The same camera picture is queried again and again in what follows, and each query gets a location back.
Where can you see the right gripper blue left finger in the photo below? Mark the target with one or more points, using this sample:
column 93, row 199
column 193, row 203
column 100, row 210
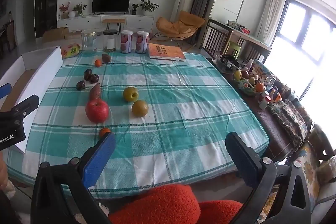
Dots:
column 96, row 158

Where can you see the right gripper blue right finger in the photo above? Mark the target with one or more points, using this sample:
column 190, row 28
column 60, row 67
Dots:
column 246, row 160

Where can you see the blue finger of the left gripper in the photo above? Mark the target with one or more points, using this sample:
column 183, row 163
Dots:
column 5, row 90
column 25, row 108

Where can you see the small orange tangerine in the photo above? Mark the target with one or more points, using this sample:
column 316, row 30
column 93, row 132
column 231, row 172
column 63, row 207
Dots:
column 103, row 131
column 97, row 63

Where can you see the red apple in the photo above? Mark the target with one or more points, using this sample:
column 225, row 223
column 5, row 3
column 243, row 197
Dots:
column 97, row 111

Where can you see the dark water chestnut three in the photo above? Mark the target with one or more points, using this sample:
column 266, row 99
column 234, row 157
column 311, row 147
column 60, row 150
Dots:
column 81, row 85

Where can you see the dark water chestnut one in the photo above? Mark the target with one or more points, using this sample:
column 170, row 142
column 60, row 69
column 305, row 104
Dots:
column 87, row 74

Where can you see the long purple sweet potato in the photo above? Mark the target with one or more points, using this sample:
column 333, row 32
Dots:
column 95, row 92

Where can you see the dark water chestnut two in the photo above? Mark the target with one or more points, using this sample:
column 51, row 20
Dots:
column 94, row 78

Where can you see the green apple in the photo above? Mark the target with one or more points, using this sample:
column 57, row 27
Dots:
column 130, row 94

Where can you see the dark sweet potato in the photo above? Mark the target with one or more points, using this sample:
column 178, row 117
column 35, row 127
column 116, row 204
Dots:
column 106, row 58

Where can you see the white cardboard box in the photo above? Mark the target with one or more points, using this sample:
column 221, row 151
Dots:
column 31, row 73

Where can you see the fruit pattern pouch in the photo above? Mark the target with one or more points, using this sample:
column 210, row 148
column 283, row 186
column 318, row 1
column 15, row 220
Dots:
column 70, row 50

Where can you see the fruit bowl on side table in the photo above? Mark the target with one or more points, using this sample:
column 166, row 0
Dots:
column 247, row 83

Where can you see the cardboard box on floor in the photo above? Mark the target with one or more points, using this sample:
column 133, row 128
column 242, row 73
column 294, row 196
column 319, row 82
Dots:
column 55, row 34

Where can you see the red fleece sleeve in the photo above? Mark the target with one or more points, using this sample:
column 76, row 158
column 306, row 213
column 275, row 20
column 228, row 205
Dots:
column 175, row 203

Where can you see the teal white plaid tablecloth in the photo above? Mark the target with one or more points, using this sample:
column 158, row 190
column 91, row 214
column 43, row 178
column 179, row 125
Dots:
column 192, row 108

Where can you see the red flower vase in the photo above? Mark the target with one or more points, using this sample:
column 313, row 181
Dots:
column 64, row 10

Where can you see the empty glass jar gold lid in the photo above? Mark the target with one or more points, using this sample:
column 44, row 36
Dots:
column 88, row 39

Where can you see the clear jar black lid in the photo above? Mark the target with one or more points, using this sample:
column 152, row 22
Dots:
column 109, row 43

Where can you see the left red white can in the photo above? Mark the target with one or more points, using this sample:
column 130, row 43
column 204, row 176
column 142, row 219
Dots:
column 126, row 41

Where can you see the red white can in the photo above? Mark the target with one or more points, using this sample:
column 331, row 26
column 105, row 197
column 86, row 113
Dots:
column 126, row 41
column 142, row 42

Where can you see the small wooden stool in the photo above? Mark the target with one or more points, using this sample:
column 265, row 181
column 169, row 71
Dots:
column 118, row 22

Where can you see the dark wooden chair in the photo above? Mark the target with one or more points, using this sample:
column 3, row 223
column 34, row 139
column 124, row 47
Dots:
column 216, row 37

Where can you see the black television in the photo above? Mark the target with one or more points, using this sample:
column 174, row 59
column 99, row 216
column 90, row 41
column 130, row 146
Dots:
column 104, row 6

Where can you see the orange book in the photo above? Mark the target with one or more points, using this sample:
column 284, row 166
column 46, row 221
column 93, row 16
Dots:
column 162, row 52

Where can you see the right red white can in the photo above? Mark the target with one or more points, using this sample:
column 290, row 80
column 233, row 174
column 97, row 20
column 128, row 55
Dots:
column 142, row 42

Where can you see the white tv cabinet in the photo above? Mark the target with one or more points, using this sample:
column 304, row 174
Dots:
column 133, row 22

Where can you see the orange lounge chair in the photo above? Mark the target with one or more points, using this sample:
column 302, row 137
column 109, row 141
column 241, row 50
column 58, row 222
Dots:
column 186, row 25

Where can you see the potted green plant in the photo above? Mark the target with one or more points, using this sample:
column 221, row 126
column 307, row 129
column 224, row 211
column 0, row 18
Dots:
column 148, row 7

